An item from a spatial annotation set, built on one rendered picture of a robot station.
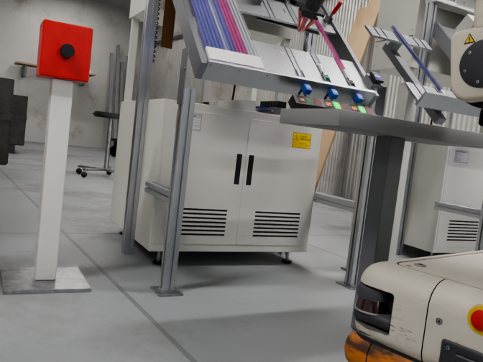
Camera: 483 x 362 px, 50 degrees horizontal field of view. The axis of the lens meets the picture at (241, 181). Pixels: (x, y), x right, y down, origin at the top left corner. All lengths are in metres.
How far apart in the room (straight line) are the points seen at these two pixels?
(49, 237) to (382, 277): 1.00
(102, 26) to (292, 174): 9.84
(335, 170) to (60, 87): 4.79
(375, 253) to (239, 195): 0.72
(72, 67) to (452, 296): 1.18
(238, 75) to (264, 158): 0.50
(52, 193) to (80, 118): 9.85
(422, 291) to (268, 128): 1.17
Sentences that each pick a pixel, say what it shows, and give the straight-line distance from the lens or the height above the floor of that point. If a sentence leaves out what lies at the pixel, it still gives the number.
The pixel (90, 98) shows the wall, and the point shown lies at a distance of 11.53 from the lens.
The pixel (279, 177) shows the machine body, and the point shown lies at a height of 0.37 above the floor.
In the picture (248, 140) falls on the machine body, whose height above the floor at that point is 0.51.
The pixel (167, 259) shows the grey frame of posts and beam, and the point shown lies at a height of 0.11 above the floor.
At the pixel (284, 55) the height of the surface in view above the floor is 0.81.
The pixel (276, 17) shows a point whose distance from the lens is 2.07.
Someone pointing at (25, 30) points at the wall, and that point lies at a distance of 11.38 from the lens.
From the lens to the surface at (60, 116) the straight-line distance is 1.63.
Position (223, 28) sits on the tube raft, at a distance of 1.81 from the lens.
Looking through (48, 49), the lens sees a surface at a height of 0.69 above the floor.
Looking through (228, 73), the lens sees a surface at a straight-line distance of 1.65.
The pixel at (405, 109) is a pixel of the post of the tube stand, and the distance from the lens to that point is 2.22.
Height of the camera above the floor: 0.50
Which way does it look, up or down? 4 degrees down
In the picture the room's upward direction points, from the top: 7 degrees clockwise
